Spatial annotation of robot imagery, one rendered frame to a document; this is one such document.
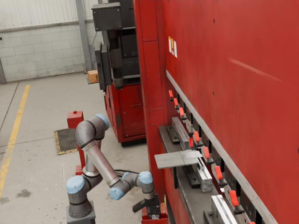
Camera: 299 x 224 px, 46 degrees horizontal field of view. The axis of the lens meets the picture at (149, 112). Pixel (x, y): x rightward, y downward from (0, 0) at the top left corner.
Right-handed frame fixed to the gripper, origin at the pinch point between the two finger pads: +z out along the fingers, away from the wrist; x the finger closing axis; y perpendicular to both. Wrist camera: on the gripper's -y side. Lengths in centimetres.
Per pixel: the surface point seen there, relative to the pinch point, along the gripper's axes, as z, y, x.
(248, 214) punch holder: -49, 44, -64
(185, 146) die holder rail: -15, 30, 65
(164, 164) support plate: -24.8, 13.6, 25.8
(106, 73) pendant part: -66, -26, 129
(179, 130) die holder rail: -20, 29, 84
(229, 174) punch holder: -54, 42, -43
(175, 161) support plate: -24.2, 20.8, 28.0
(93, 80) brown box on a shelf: -33, -61, 243
